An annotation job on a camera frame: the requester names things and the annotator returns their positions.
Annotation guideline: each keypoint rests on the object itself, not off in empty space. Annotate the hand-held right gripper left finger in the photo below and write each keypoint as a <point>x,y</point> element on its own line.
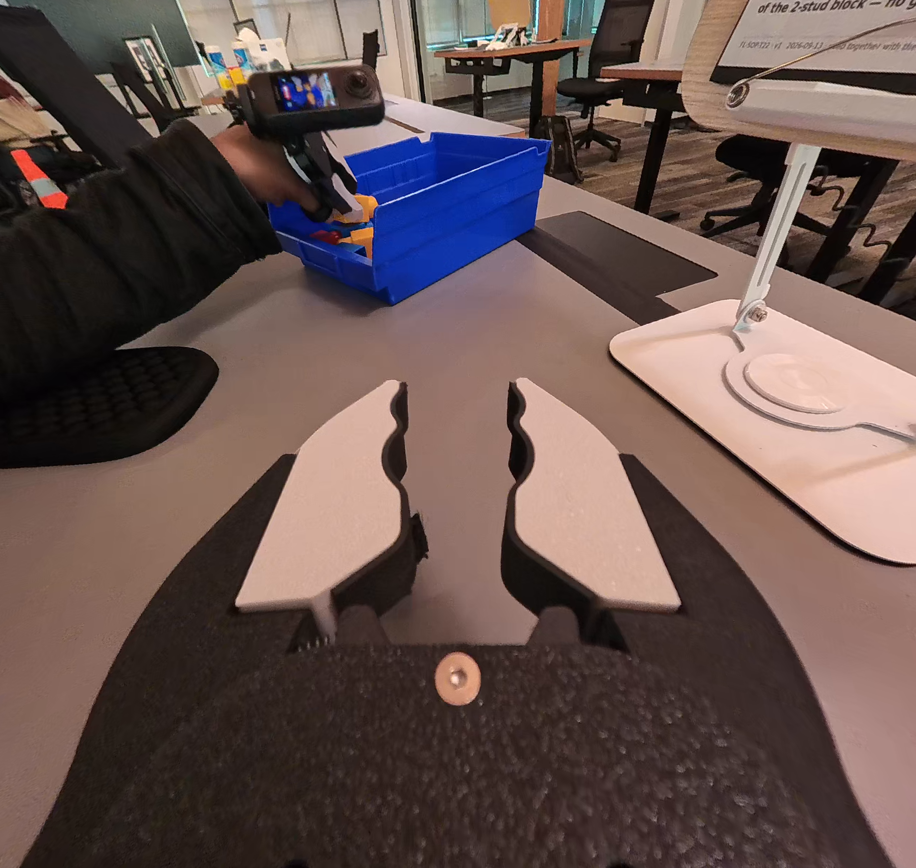
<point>329,517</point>

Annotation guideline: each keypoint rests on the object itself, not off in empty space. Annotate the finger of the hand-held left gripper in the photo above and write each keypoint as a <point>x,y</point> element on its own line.
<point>343,192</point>

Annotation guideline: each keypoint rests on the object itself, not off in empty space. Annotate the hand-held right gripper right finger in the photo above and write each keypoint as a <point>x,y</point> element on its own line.
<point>579,517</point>

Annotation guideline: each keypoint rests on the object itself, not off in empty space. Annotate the pile of mega blocks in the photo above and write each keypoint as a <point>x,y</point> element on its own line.
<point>363,238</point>

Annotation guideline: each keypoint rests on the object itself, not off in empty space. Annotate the blue plastic bin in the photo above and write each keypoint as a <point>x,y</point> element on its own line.
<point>444,224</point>

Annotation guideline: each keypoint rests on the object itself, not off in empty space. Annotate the person's left forearm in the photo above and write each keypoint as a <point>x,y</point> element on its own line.
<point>107,260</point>

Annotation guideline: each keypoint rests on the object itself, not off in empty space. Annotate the person's left hand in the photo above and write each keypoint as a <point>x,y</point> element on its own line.
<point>257,160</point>

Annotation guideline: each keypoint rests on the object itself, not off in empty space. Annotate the black backpack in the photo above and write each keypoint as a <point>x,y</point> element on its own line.
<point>562,145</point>

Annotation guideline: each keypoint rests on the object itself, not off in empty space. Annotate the white base document stand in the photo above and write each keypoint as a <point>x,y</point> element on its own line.
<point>787,453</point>

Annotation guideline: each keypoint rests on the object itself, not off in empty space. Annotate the dark display screen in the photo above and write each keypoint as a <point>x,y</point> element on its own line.
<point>93,9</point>

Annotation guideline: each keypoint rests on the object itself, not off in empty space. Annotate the orange traffic cone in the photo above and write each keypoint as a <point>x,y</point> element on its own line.
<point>43,181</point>

